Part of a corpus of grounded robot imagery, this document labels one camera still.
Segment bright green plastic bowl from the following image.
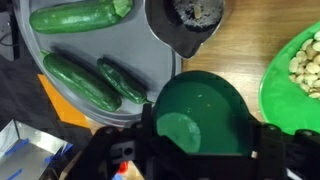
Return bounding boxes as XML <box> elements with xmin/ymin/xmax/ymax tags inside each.
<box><xmin>258</xmin><ymin>21</ymin><xmax>320</xmax><ymax>136</ymax></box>

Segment orange flat piece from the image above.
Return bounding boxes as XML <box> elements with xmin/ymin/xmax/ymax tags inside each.
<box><xmin>37</xmin><ymin>73</ymin><xmax>91</xmax><ymax>129</ymax></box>

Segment metal box blue tape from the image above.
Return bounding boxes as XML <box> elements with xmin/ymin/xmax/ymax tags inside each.
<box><xmin>0</xmin><ymin>119</ymin><xmax>74</xmax><ymax>180</ymax></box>

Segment dark green scoop bowl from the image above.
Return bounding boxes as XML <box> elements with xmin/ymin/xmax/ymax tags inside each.
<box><xmin>152</xmin><ymin>70</ymin><xmax>254</xmax><ymax>157</ymax></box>

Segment white grains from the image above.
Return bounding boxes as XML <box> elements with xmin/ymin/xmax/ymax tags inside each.
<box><xmin>173</xmin><ymin>0</ymin><xmax>224</xmax><ymax>29</ymax></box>

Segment green zucchini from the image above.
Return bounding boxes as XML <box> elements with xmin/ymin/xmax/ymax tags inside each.
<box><xmin>29</xmin><ymin>0</ymin><xmax>134</xmax><ymax>35</ymax></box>
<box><xmin>39</xmin><ymin>49</ymin><xmax>123</xmax><ymax>113</ymax></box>

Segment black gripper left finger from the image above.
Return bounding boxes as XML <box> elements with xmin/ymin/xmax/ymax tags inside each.
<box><xmin>141</xmin><ymin>103</ymin><xmax>154</xmax><ymax>133</ymax></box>

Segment black metal cup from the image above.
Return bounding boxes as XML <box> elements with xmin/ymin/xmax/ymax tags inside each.
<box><xmin>144</xmin><ymin>0</ymin><xmax>226</xmax><ymax>60</ymax></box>

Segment grey round tray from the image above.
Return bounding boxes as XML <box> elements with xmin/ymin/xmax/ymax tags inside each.
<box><xmin>13</xmin><ymin>0</ymin><xmax>184</xmax><ymax>128</ymax></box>

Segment pale peanuts heap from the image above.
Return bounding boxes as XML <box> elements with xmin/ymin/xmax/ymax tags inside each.
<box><xmin>288</xmin><ymin>30</ymin><xmax>320</xmax><ymax>100</ymax></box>

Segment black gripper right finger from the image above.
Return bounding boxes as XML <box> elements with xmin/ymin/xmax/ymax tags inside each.
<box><xmin>249</xmin><ymin>114</ymin><xmax>268</xmax><ymax>156</ymax></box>

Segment small dark green cucumber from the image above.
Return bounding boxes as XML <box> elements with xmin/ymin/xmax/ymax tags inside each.
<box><xmin>96</xmin><ymin>57</ymin><xmax>153</xmax><ymax>105</ymax></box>

